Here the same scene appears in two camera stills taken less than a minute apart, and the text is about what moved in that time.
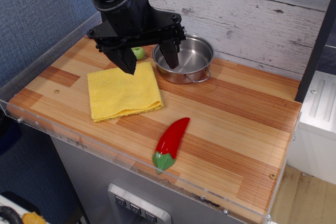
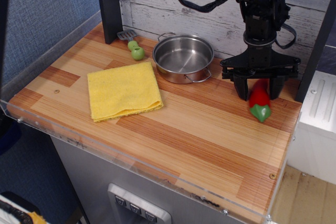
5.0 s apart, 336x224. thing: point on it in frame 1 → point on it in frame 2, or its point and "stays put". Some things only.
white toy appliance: [313, 149] stays put
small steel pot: [196, 54] stays put
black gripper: [129, 20] → [260, 61]
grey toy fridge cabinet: [91, 174] stays put
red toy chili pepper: [165, 155] → [260, 102]
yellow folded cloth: [113, 95] stays put
